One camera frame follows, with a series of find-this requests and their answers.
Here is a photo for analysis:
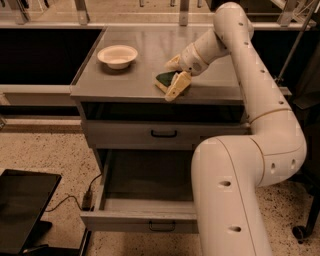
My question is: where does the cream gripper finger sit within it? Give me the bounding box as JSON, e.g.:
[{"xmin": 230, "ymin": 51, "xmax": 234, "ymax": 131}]
[
  {"xmin": 165, "ymin": 71, "xmax": 192, "ymax": 102},
  {"xmin": 165, "ymin": 55, "xmax": 181, "ymax": 71}
]

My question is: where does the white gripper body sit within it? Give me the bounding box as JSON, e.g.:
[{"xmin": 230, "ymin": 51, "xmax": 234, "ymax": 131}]
[{"xmin": 179, "ymin": 43, "xmax": 208, "ymax": 76}]

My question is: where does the green and yellow sponge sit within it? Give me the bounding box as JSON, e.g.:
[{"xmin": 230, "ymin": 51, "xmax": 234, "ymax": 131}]
[{"xmin": 155, "ymin": 71, "xmax": 179, "ymax": 93}]

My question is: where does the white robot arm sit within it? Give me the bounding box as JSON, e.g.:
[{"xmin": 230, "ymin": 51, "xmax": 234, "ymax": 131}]
[{"xmin": 165, "ymin": 2, "xmax": 306, "ymax": 256}]

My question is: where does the closed grey upper drawer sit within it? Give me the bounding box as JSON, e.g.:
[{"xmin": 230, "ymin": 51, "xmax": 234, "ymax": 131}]
[{"xmin": 82, "ymin": 120, "xmax": 249, "ymax": 150}]

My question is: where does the grey drawer cabinet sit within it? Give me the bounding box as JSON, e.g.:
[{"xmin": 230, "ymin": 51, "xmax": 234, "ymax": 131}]
[{"xmin": 71, "ymin": 25, "xmax": 246, "ymax": 167}]

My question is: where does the open grey lower drawer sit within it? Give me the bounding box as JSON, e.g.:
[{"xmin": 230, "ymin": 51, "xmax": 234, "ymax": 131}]
[{"xmin": 81, "ymin": 150, "xmax": 198, "ymax": 233}]

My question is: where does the white bowl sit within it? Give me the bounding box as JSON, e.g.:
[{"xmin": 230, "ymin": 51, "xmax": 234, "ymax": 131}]
[{"xmin": 97, "ymin": 45, "xmax": 138, "ymax": 70}]

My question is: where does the metal clamp rod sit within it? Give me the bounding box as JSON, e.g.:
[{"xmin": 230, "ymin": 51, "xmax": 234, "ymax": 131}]
[{"xmin": 271, "ymin": 0, "xmax": 320, "ymax": 85}]

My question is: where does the black office chair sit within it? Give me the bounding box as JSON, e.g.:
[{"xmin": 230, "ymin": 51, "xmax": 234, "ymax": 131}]
[{"xmin": 291, "ymin": 49, "xmax": 320, "ymax": 245}]

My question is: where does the black power adapter with cable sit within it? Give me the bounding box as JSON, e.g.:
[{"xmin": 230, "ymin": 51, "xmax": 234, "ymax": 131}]
[{"xmin": 45, "ymin": 174, "xmax": 101, "ymax": 213}]

